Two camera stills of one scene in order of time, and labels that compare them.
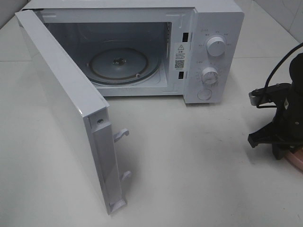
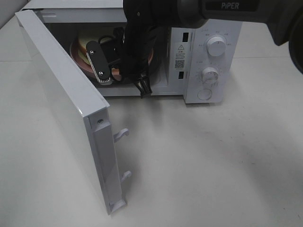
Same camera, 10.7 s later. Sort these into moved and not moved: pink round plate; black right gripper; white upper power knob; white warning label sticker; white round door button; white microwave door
Moved: black right gripper; pink round plate
Not moved: white microwave door; white round door button; white upper power knob; white warning label sticker
